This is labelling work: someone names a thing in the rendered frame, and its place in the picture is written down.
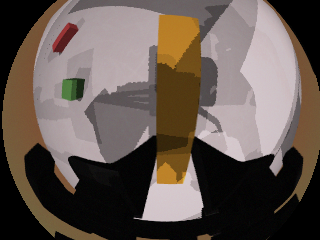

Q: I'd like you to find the green cube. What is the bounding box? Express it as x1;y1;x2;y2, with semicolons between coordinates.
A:
61;77;85;101

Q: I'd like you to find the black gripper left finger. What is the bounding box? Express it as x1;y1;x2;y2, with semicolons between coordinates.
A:
68;136;157;219

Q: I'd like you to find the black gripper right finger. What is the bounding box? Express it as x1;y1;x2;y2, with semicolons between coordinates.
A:
191;136;275;216

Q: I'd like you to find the red rectangular bar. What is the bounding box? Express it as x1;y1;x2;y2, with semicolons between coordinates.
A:
52;23;79;53

